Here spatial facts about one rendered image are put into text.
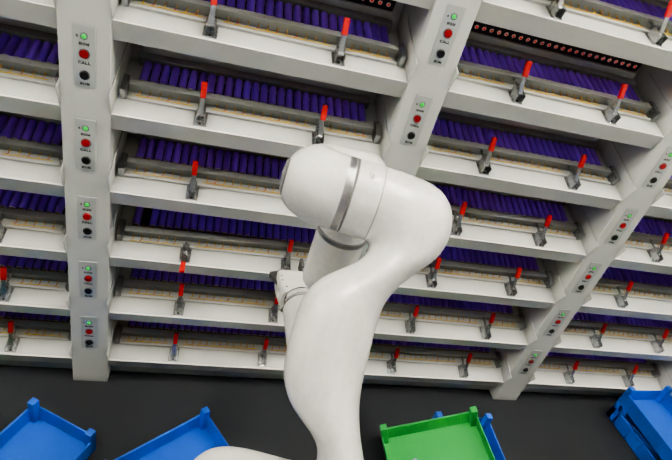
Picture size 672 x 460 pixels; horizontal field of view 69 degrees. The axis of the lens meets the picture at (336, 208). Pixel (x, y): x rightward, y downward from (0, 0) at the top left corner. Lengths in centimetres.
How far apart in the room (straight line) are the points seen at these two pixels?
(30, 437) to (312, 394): 113
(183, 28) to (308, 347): 71
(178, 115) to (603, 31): 95
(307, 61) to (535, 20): 49
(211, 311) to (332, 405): 93
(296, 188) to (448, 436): 124
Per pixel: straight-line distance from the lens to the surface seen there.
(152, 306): 148
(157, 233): 135
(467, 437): 171
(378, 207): 60
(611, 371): 226
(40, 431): 163
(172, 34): 106
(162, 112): 115
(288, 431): 163
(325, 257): 85
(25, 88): 121
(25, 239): 141
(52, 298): 152
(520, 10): 117
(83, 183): 124
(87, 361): 164
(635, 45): 134
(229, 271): 134
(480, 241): 142
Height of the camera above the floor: 135
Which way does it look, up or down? 31 degrees down
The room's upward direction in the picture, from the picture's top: 17 degrees clockwise
